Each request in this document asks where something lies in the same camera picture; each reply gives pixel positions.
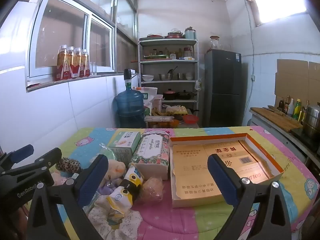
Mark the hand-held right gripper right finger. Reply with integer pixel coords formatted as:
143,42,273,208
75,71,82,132
207,154,293,240

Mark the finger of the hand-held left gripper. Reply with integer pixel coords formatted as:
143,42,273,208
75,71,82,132
0,144,35,172
0,148,62,178

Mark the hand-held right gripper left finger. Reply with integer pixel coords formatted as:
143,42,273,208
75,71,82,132
27,154,117,240

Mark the leopard print cloth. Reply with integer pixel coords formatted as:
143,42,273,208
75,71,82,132
55,157,82,173

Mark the plush toy purple dress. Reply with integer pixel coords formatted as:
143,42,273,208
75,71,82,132
99,159,127,197

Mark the plush toy pink dress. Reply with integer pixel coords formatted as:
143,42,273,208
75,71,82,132
51,171,75,187

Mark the green plastic packet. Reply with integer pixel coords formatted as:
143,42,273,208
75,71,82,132
99,142,118,160

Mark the orange cardboard box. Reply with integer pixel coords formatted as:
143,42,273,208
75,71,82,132
169,132,285,208

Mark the yellow white plastic packet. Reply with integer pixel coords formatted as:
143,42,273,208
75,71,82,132
106,164,145,217

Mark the white floral cloth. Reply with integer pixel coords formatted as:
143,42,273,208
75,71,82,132
87,195,143,240

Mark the green face mask box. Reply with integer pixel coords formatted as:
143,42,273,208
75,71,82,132
107,131,142,164

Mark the floral tissue pack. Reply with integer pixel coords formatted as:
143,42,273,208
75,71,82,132
129,130,170,180

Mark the grey kitchen counter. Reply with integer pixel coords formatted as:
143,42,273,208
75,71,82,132
250,112,320,170

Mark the cartoon printed blanket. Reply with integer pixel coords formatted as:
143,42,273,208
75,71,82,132
25,126,315,240

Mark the wooden chopping board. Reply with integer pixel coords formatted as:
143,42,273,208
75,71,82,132
250,107,303,133

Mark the blue water jug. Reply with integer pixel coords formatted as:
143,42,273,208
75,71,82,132
114,87,145,128

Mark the egg tray in bag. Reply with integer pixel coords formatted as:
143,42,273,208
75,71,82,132
165,104,188,117

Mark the clear box of oranges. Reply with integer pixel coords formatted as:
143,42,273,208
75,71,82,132
144,115,180,128

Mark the kitchen knife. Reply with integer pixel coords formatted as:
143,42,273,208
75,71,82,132
267,105,285,115

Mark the bunch of bananas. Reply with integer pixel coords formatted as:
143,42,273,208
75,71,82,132
151,107,170,117

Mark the black induction cooker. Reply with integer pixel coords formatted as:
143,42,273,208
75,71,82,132
290,127,320,153

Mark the black wok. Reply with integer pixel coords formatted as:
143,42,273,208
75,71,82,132
177,90,198,100

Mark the white flour sack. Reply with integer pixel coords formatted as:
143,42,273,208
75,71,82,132
136,87,158,115

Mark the pink plastic bin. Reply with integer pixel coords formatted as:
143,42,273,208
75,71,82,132
152,94,163,112

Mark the red cooking pot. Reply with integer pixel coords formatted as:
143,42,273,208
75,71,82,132
163,89,177,100

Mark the dark grey fridge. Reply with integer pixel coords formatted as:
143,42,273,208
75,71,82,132
204,49,242,128

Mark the green yellow bottle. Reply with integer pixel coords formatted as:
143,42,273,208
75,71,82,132
293,99,302,120

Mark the black white water pump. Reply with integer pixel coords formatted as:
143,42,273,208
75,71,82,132
124,69,139,90

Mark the dark oil bottle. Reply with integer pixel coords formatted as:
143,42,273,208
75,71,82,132
300,100,310,124

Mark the steel steamer pot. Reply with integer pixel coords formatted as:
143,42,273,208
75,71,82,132
302,102,320,138

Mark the sliding aluminium window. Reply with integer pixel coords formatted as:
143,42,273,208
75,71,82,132
25,0,138,93

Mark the white metal shelf rack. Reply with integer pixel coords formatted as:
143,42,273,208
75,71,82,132
138,38,200,128

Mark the row of seasoning jars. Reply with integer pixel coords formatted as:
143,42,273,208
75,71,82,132
149,47,183,58

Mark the large glass jar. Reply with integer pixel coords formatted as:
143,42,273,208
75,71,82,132
209,36,223,50

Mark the teal storage jar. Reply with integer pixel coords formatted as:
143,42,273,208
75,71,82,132
184,27,197,40

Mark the red lidded pan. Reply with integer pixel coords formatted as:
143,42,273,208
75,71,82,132
166,29,184,39

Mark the small high window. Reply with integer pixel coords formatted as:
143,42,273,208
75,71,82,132
244,0,308,28

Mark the cardboard wall sheet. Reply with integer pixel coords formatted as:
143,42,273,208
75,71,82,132
274,59,309,103
307,61,320,100

